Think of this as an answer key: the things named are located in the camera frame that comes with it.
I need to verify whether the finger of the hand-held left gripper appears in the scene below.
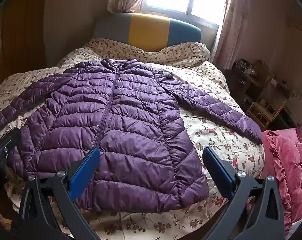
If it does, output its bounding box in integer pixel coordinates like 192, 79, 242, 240
0, 123, 21, 167

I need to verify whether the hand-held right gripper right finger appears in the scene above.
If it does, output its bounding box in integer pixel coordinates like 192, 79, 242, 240
202, 146, 285, 240

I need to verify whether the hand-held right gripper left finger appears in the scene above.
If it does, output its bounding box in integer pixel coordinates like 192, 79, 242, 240
19, 149, 101, 240

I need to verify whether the purple puffer jacket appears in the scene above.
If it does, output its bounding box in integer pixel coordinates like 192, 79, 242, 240
0, 58, 264, 210

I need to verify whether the large-flower floral quilt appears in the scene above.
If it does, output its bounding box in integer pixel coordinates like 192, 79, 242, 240
0, 59, 267, 240

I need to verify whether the pink ruffled blanket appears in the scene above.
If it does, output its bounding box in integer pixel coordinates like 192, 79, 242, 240
261, 126, 302, 238

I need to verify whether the rattan chair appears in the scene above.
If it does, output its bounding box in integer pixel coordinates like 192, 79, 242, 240
245, 96, 287, 130

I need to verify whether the cluttered dark side table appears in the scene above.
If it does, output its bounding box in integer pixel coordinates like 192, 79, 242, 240
226, 59, 292, 110

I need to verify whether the brown wooden wardrobe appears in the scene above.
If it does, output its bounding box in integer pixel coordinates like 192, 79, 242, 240
0, 0, 50, 90

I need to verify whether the small-flower patterned pillow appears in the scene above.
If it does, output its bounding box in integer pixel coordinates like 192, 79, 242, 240
58, 37, 211, 68

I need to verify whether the long floral curtain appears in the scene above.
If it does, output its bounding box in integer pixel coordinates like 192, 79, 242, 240
212, 0, 254, 70

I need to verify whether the grey yellow teal headboard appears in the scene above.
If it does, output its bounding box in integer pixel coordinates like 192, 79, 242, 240
93, 12, 201, 53

